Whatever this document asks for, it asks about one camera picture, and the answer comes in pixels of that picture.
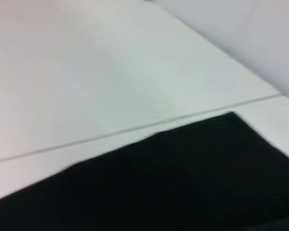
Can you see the black t-shirt with white print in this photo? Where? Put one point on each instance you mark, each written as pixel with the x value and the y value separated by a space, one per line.
pixel 183 180

